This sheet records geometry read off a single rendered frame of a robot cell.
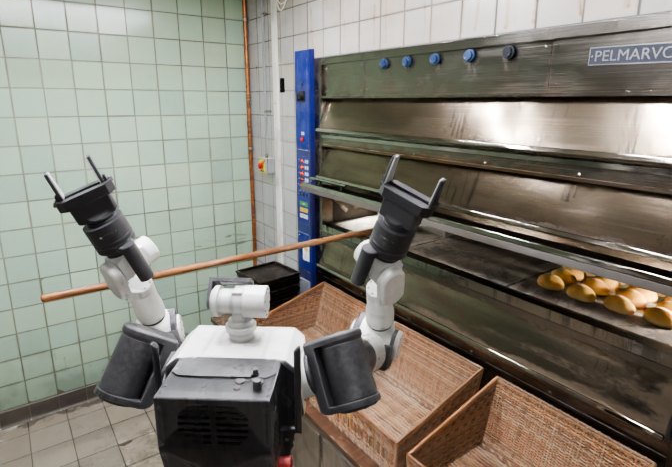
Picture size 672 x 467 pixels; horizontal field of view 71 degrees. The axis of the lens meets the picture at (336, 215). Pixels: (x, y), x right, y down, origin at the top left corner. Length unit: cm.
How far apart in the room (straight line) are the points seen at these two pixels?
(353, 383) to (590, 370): 103
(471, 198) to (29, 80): 238
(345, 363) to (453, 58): 134
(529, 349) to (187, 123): 240
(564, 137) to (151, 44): 241
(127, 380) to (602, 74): 148
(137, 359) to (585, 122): 139
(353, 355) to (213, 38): 268
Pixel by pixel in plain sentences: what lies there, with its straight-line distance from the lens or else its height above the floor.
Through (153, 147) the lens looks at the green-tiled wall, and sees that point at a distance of 319.
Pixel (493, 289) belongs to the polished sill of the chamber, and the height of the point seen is 118.
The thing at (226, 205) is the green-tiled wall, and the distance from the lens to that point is 340.
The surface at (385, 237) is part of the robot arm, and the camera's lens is 98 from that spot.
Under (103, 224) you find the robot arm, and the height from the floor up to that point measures 162.
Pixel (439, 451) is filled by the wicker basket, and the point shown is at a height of 66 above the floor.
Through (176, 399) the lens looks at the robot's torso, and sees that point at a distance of 88.
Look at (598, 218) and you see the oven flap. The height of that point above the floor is 153.
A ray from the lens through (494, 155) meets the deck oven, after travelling 180.
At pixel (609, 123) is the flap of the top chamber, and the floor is 181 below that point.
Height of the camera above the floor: 187
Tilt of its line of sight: 14 degrees down
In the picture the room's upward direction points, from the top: straight up
